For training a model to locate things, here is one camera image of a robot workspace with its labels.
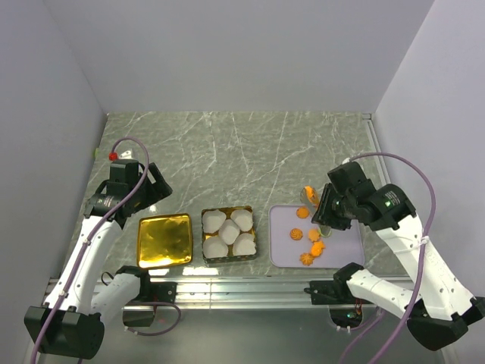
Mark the white paper cup centre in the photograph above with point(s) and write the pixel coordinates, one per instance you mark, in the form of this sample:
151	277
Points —
228	232

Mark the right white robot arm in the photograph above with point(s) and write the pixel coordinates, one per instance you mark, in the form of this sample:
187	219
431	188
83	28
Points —
443	309

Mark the white paper cup front-right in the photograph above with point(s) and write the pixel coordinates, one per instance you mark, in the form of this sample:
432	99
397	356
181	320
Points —
244	245

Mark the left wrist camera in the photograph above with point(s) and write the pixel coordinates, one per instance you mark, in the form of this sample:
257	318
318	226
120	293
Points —
113	156

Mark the white paper cup back-right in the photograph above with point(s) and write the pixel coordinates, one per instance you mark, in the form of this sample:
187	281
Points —
243	219

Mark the green christmas cookie tin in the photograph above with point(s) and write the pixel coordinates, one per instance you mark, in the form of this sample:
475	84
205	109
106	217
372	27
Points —
230	257

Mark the gold tin lid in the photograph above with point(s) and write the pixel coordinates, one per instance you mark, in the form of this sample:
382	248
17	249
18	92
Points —
164	241

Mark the lilac plastic tray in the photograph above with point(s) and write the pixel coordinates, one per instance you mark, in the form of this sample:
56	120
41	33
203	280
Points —
342	247

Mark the metal tongs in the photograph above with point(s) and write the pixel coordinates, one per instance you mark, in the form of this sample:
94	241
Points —
325	230

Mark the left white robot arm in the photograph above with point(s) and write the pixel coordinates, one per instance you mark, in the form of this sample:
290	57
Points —
71	321

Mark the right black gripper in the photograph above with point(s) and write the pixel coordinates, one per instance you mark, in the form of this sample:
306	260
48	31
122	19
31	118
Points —
323	214

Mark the white paper cup front-left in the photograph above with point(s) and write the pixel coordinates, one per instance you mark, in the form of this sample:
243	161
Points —
214	247

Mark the flower shaped cookie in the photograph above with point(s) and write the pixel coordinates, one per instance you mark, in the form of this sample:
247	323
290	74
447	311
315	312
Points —
314	235

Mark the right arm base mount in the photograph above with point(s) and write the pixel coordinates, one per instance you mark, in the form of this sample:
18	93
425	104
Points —
344	309

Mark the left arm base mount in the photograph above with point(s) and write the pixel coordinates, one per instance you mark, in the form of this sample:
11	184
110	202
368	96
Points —
140	312

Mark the aluminium rail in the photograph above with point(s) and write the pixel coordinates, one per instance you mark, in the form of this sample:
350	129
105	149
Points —
255	292

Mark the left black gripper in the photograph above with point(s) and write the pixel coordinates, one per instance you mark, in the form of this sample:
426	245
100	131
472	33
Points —
158	189

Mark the white paper cup back-left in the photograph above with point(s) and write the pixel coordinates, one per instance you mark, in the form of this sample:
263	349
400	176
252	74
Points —
212	221

